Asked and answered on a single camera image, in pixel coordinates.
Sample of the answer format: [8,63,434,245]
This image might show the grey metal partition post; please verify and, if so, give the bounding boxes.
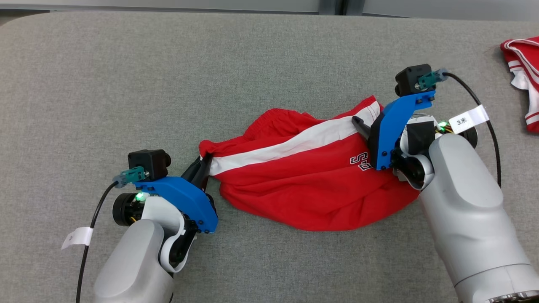
[318,0,365,16]

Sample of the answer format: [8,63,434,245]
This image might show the white cable label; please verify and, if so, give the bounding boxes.
[448,104,490,134]
[61,227,93,250]

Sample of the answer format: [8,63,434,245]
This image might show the white left cable label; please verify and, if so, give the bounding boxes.
[61,227,93,250]

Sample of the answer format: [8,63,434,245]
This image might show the white right cable label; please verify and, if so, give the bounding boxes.
[448,104,490,134]

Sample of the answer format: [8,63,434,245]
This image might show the red Bulls basketball jersey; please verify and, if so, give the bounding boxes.
[500,36,539,134]

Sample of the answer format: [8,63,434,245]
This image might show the red shorts with white stripe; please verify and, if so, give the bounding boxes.
[199,96,422,232]

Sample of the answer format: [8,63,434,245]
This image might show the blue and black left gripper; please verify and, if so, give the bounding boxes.
[135,158,219,233]

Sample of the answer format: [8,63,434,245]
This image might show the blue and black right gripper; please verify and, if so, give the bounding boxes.
[352,90,435,171]

